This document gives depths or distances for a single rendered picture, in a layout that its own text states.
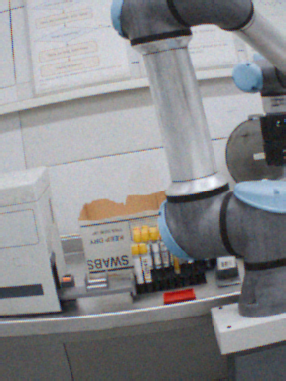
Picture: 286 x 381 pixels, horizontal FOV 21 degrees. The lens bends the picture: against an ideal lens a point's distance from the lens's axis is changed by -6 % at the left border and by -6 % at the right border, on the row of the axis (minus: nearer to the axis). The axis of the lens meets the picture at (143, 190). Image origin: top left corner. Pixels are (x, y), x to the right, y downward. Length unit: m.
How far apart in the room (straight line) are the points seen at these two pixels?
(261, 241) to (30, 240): 0.56
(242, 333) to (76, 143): 1.14
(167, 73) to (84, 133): 0.94
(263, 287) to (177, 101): 0.36
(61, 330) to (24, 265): 0.17
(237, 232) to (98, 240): 0.69
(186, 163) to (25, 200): 0.43
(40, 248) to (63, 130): 0.67
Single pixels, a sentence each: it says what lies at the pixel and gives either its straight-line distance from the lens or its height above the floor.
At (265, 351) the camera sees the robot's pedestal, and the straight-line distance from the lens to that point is 1.35.
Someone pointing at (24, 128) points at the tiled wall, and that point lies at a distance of 2.32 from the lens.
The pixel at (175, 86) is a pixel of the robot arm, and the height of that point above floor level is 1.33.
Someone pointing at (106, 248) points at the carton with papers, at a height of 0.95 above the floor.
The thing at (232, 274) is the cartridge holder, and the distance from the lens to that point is 1.77.
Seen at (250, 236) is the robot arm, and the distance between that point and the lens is 1.36.
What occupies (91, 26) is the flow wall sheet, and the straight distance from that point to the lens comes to 2.28.
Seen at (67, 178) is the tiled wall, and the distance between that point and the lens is 2.32.
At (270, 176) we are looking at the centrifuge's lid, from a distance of 2.28.
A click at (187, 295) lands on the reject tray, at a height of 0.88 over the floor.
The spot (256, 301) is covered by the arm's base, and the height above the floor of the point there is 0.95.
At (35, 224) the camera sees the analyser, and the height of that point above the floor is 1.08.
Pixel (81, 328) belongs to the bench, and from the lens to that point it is 1.70.
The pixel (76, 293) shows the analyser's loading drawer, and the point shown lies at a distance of 1.74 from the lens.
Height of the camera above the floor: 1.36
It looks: 8 degrees down
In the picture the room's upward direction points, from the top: 9 degrees counter-clockwise
